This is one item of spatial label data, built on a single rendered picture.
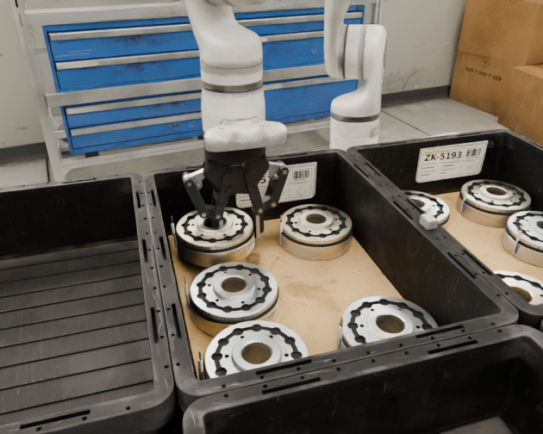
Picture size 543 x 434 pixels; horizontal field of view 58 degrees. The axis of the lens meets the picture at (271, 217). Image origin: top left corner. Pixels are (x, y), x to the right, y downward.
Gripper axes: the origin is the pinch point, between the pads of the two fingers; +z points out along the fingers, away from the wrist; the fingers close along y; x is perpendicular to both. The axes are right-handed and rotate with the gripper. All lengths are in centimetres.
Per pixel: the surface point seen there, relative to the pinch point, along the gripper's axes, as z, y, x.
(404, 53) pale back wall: 48, -195, -286
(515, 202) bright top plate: 1.1, -42.2, 3.4
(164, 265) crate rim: -5.8, 10.7, 14.2
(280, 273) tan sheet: 4.2, -4.1, 6.1
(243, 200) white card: 0.1, -2.5, -7.3
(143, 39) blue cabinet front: 7, 2, -175
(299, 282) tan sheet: 4.2, -5.8, 8.7
